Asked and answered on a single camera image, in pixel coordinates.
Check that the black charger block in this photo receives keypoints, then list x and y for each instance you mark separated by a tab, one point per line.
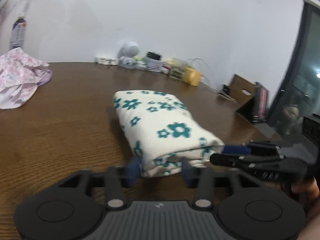
154	56

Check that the green white small boxes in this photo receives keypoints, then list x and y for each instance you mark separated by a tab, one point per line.
139	64

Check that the tablet with screen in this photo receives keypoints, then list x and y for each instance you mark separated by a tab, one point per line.
260	104

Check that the white astronaut figurine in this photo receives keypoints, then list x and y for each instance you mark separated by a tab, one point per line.
127	54

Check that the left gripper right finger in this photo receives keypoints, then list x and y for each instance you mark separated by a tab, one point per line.
202	181

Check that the pink floral garment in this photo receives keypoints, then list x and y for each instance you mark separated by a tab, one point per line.
21	75

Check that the black phone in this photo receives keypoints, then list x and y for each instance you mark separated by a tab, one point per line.
226	89

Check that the person right hand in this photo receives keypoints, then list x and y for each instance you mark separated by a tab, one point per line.
311	190

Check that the brown cardboard stand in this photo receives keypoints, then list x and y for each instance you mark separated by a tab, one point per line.
241	90

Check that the dark window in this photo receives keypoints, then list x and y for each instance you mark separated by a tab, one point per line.
298	95

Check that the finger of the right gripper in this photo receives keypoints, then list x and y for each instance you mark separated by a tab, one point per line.
257	147
245	162

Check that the glass cup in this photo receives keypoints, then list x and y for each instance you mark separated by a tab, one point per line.
177	68

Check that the yellow mug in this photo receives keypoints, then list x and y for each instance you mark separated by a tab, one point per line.
191	77

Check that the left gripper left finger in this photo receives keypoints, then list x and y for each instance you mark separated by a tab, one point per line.
117	178

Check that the plastic drink bottle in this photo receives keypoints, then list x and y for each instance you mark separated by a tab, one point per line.
18	32

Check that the white power strip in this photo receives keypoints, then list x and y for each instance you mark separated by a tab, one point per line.
106	61

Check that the cream green floral dress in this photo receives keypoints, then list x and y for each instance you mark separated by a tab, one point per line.
162	132

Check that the white tin box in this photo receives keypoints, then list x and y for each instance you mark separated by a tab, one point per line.
153	65

